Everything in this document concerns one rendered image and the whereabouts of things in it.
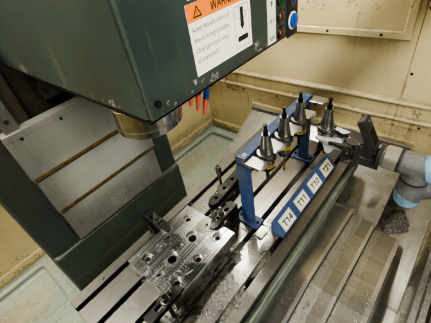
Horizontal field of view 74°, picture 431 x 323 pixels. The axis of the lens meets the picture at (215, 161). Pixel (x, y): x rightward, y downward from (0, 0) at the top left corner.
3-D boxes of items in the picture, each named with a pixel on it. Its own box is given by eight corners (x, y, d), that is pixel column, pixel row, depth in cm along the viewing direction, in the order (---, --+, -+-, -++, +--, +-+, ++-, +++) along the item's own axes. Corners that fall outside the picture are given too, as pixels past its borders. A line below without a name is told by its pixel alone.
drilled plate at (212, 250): (236, 241, 101) (235, 232, 98) (177, 309, 86) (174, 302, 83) (190, 213, 114) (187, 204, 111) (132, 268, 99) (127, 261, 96)
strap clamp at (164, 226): (177, 241, 109) (168, 216, 100) (172, 248, 108) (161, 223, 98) (156, 226, 117) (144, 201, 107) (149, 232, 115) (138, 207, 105)
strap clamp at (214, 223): (240, 222, 112) (236, 195, 103) (219, 246, 105) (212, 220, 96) (233, 218, 114) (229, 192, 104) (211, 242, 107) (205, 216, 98)
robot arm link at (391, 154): (398, 157, 83) (406, 142, 88) (381, 152, 86) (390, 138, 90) (391, 176, 88) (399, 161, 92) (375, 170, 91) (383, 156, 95)
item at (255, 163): (271, 164, 89) (271, 161, 89) (261, 173, 86) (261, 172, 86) (252, 156, 93) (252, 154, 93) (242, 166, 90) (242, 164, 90)
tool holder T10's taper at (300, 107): (297, 113, 106) (297, 97, 101) (308, 116, 103) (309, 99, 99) (290, 119, 103) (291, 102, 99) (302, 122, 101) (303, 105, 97)
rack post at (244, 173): (264, 220, 111) (260, 162, 92) (256, 230, 108) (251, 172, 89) (243, 209, 117) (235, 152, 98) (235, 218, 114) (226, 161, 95)
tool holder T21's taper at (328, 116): (321, 120, 100) (323, 103, 95) (335, 122, 98) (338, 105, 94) (319, 127, 97) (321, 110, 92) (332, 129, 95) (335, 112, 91)
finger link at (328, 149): (312, 152, 100) (340, 157, 97) (313, 138, 97) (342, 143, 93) (313, 147, 102) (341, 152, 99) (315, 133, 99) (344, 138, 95)
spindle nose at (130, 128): (144, 102, 77) (129, 57, 70) (195, 107, 71) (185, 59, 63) (103, 135, 67) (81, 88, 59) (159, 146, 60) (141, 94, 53)
